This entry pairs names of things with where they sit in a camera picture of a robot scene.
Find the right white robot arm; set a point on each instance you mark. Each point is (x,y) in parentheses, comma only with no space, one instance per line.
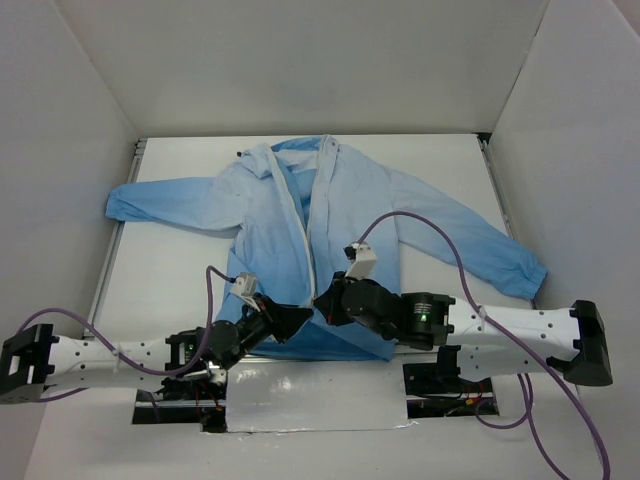
(473,343)

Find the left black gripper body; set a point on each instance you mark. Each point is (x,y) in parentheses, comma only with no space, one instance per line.
(273,314)

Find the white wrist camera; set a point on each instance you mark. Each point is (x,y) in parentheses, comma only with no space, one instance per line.
(244,287)
(362,260)

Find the light blue zip jacket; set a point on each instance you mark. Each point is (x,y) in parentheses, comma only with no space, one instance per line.
(297,204)

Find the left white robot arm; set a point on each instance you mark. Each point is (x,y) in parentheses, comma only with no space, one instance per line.
(37,364)

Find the aluminium rail frame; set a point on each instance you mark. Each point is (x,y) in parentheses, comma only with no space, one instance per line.
(154,284)

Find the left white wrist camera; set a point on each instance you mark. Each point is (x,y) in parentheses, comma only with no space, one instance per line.
(244,287)

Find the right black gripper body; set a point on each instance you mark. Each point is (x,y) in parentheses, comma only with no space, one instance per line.
(335,300)

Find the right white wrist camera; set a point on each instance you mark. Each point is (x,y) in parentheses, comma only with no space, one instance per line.
(362,260)

